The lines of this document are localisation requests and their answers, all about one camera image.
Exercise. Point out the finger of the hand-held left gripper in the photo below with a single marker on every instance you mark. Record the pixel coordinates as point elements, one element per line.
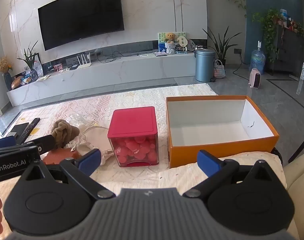
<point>46,142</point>
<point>3,142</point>

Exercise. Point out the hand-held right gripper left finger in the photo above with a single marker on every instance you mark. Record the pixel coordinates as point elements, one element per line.
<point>90,158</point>

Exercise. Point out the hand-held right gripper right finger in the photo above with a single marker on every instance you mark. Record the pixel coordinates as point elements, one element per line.
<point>208,161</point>

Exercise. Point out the orange cardboard box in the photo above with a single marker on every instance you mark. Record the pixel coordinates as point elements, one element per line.
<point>217,130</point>

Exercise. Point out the flat black box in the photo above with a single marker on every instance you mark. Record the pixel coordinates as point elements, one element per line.
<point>18,129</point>

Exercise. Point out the black remote control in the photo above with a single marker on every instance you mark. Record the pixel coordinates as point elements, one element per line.
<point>29,127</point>

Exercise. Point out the pink flat object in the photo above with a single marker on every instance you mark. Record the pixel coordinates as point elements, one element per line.
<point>132,122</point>

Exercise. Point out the cream lace blanket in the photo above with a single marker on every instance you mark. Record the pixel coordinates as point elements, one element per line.
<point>92,102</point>

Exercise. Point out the bronze oval ornament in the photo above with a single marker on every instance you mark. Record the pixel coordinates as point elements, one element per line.
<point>17,82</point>

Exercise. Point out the dark vase with dried flowers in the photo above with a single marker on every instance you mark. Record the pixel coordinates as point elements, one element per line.
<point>7,80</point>

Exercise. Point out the snack bags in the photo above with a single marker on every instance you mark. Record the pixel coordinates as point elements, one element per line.
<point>28,78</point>

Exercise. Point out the white plastic bag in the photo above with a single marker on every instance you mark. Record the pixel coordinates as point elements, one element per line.
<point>38,67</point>

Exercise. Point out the pink card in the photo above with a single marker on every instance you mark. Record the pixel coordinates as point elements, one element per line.
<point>58,67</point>

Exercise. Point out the green leafy potted plant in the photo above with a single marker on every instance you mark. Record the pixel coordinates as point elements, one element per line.
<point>29,57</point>

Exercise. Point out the white router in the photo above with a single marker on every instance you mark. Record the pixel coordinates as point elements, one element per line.
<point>83,63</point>

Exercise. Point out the white marble television cabinet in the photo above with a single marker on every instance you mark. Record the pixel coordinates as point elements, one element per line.
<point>117,72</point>

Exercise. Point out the pastel woven bag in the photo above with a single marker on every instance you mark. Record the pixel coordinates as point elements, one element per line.
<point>219,70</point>

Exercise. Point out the pink space heater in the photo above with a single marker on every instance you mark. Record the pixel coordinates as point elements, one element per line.
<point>255,77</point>

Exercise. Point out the blue grey trash can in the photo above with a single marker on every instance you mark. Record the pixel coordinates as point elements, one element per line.
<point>204,65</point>

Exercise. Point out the cream cushion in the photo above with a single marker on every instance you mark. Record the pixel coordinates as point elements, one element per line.
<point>299,192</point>

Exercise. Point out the blue water jug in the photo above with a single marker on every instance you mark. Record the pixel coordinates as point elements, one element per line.
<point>257,60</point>

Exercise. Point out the long leaf potted plant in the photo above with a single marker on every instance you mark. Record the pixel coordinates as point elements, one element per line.
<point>220,47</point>

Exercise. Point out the silver set-top device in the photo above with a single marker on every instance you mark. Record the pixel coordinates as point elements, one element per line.
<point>160,53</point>

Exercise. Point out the patterned round fan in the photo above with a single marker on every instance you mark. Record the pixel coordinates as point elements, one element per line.
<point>191,44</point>

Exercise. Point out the round tan hand fan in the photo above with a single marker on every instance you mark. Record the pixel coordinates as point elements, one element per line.
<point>182,41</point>

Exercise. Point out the teddy bear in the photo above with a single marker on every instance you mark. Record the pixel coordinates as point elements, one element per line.
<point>170,42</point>

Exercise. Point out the green landscape picture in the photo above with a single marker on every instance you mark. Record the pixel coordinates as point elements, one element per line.
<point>162,40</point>

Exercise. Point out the black flat screen television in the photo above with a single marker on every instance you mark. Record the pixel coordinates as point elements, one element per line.
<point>79,15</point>

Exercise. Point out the dark grey cabinet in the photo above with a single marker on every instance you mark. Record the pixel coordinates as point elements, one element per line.
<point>290,50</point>

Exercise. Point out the trailing ivy plant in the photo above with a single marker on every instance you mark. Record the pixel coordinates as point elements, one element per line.
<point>268,30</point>

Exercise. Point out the dark wall socket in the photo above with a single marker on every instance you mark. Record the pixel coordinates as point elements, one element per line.
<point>238,50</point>

